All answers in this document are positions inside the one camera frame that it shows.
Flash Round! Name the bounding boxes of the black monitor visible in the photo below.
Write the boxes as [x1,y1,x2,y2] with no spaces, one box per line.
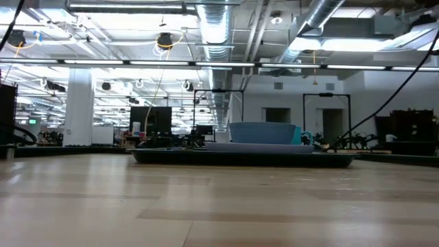
[129,106,173,145]

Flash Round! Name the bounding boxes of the blue bowl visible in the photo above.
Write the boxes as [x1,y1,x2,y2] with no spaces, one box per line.
[228,121,297,145]

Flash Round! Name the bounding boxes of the ceiling light strip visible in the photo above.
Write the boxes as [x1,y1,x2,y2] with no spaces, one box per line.
[0,58,439,73]

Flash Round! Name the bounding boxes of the black gantry frame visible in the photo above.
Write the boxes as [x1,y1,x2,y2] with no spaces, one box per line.
[192,88,246,133]
[302,92,352,142]

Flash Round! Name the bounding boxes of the ribbed silver ventilation duct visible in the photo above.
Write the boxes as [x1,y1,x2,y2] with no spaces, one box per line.
[195,0,237,132]
[277,0,346,64]

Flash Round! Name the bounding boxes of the black cabinet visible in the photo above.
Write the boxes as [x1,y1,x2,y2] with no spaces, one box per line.
[373,108,439,143]

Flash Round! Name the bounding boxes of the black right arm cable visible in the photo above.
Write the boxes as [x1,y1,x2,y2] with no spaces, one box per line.
[324,30,439,153]

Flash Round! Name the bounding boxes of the black equipment rack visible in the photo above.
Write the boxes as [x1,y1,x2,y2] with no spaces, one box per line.
[0,83,19,145]

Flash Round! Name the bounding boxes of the black ceiling camera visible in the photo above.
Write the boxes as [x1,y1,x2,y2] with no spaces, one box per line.
[7,29,27,48]
[156,32,174,51]

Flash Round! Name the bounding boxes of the dark green tray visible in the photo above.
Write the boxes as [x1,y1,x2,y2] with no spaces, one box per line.
[126,147,359,169]

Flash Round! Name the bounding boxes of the lavender plate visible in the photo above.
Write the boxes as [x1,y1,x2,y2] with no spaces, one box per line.
[204,141,316,154]

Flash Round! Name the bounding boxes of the yellow hanging cord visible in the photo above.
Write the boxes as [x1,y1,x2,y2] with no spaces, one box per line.
[311,50,319,86]

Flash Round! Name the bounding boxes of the white pillar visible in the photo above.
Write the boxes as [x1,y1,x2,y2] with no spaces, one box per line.
[62,67,96,148]

